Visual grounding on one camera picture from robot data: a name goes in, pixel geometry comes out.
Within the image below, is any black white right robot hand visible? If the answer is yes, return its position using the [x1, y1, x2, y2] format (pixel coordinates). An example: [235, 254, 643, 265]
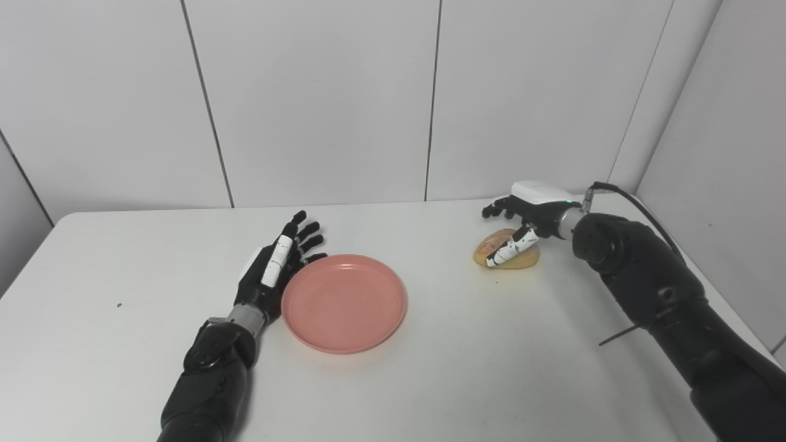
[481, 180, 581, 269]

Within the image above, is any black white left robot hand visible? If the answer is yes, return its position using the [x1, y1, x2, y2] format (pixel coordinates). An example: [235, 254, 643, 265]
[233, 211, 328, 325]

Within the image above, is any golden bread roll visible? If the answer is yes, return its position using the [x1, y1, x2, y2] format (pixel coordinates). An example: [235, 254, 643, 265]
[473, 228, 541, 270]

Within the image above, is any pink round plate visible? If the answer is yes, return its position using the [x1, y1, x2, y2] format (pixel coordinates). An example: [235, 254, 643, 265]
[281, 254, 408, 355]

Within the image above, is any black zip tie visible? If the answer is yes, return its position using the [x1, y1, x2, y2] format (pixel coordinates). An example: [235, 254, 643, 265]
[599, 324, 645, 346]

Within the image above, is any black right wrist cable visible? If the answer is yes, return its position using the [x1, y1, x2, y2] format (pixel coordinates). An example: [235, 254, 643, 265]
[582, 182, 687, 265]

